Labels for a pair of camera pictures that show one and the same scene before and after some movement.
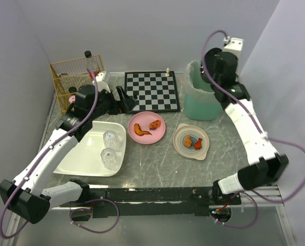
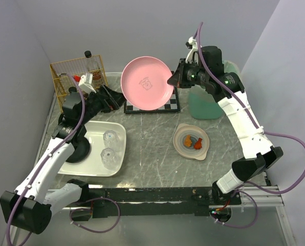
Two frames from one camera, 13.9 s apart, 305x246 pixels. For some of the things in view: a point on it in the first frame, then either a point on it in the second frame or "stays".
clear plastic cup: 110,159 stays
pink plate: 144,119 → 144,83
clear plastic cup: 111,139 stays
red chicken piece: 198,145 stays
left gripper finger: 128,102 → 113,100
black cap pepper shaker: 72,89 stays
